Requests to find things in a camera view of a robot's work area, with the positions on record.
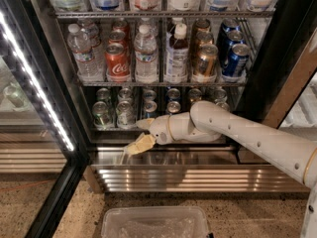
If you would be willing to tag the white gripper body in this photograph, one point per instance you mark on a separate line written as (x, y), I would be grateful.
(159, 129)

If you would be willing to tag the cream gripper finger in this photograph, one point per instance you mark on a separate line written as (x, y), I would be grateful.
(145, 124)
(142, 144)

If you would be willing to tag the silver green 7up can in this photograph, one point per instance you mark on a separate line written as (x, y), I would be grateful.
(126, 118)

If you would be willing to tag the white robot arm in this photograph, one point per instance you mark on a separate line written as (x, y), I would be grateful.
(206, 121)

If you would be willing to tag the blue pepsi can front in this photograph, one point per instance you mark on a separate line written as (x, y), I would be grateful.
(150, 110)

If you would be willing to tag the blue pepsi can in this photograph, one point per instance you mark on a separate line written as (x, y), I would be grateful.
(150, 110)
(149, 95)

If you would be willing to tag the blue pepsi can back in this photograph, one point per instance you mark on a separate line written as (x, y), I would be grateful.
(149, 95)

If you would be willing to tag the steel fridge base grille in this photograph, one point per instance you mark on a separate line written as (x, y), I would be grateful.
(185, 169)

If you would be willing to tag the silver can second row back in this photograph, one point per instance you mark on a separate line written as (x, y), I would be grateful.
(126, 94)

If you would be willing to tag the green can front left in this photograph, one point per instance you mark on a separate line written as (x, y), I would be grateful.
(103, 114)

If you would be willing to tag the gold can bottom back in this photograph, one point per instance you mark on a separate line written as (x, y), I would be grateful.
(194, 95)

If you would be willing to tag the gold can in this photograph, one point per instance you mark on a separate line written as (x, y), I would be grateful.
(194, 95)
(203, 38)
(201, 25)
(205, 63)

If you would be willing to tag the green can back left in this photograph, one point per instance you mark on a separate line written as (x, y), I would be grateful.
(104, 94)

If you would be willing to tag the red coca-cola can front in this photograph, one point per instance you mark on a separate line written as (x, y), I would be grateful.
(117, 62)

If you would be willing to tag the red coca-cola can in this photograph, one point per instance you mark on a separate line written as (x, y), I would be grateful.
(118, 36)
(122, 25)
(117, 62)

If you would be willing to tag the silver can right back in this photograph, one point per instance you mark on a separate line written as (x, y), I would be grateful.
(218, 95)

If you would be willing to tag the gold can middle front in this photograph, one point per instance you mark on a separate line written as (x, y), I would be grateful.
(205, 63)

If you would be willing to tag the red coca-cola can middle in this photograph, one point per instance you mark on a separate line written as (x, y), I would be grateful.
(118, 36)

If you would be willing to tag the glass fridge door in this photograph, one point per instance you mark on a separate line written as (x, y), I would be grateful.
(32, 152)

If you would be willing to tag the red coca-cola can back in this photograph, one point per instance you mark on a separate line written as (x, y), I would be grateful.
(122, 25)

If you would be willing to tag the blue can middle front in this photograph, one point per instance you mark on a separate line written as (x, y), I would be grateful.
(235, 64)

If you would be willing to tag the gold can middle back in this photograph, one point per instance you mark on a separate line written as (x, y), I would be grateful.
(201, 25)

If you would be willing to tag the blue can middle back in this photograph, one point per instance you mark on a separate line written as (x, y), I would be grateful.
(228, 25)

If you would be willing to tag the water bottle centre front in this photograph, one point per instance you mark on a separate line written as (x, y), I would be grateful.
(146, 55)

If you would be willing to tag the water bottle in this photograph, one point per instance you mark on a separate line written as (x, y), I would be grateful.
(93, 33)
(152, 23)
(146, 55)
(82, 52)

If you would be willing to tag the brown tea bottle front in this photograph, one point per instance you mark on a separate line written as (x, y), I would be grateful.
(177, 55)

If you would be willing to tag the brown tea bottle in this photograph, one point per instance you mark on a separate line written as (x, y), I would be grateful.
(177, 55)
(171, 26)

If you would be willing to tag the clear plastic bin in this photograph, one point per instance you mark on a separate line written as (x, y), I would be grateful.
(155, 222)

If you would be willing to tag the water bottle centre back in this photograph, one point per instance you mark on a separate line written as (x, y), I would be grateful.
(152, 23)

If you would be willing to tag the brown tea bottle back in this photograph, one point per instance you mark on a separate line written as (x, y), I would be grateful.
(171, 26)

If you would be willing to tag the water bottle back left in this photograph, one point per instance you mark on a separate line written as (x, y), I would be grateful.
(93, 33)

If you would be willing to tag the water bottle front left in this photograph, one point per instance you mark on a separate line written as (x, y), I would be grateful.
(82, 52)

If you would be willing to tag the white led light strip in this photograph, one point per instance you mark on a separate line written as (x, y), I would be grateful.
(9, 37)

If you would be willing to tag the middle wire shelf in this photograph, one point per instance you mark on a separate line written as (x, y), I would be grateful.
(159, 84)

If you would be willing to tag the wire shelf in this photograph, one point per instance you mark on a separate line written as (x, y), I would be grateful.
(159, 84)
(162, 14)

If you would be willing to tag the upper wire shelf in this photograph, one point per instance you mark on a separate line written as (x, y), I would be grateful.
(162, 14)

